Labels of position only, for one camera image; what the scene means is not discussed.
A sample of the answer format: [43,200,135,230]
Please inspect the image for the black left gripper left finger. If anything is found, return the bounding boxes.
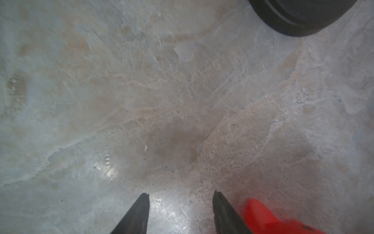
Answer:
[111,193,150,234]

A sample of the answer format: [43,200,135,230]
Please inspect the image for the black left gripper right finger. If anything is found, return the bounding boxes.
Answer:
[212,190,253,234]

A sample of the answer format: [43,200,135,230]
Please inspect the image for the red piggy bank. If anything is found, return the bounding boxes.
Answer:
[244,199,325,234]

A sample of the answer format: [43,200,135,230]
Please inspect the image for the toy microphone on stand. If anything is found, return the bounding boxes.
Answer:
[249,0,357,37]

